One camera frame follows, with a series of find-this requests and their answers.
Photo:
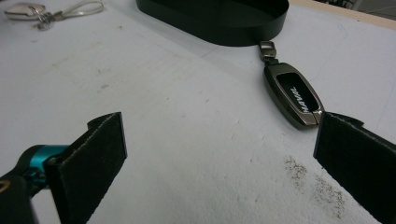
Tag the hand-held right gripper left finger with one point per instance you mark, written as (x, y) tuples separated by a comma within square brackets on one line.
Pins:
[(90, 165)]

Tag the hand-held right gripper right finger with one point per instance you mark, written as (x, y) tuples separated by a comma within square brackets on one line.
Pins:
[(358, 161)]

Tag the dark metal car key fob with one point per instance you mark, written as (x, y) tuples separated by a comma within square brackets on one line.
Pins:
[(292, 93)]

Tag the black oval tray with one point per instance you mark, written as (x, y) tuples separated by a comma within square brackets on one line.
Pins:
[(218, 18)]

